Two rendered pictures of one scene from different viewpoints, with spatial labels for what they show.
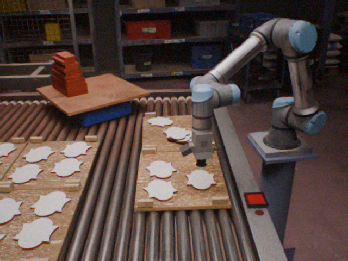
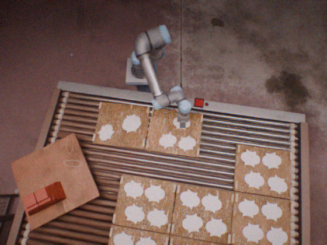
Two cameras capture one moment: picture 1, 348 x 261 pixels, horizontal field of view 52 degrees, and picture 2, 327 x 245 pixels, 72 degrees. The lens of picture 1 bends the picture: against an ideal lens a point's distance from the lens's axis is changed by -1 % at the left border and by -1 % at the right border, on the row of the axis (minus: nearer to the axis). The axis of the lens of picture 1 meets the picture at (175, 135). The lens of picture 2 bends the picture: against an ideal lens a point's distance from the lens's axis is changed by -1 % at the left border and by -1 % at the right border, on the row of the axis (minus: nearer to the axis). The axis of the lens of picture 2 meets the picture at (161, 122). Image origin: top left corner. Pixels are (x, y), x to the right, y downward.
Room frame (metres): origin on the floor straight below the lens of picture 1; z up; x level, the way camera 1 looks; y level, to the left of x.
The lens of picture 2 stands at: (1.25, 0.42, 2.68)
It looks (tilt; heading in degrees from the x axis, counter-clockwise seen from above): 74 degrees down; 284
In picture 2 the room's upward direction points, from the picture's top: 4 degrees counter-clockwise
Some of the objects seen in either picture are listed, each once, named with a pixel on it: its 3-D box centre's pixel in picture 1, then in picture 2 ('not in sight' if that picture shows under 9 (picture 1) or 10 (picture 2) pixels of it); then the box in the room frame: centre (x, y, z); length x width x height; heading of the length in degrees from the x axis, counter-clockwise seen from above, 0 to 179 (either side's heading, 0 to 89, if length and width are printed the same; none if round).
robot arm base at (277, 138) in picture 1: (282, 132); (141, 66); (1.64, -0.54, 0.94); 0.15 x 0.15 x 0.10
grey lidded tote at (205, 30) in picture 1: (210, 26); not in sight; (5.81, -0.58, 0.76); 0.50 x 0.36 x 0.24; 104
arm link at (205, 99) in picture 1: (203, 100); (184, 107); (1.22, -0.10, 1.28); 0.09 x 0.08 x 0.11; 122
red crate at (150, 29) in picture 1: (147, 28); not in sight; (5.69, 0.39, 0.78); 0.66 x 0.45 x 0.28; 98
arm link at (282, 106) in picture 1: (285, 111); (139, 59); (1.63, -0.54, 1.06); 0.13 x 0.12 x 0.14; 32
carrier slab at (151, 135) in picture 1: (176, 132); (122, 125); (1.68, -0.01, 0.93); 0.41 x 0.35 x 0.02; 3
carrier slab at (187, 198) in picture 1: (180, 177); (174, 132); (1.26, -0.02, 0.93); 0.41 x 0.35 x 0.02; 1
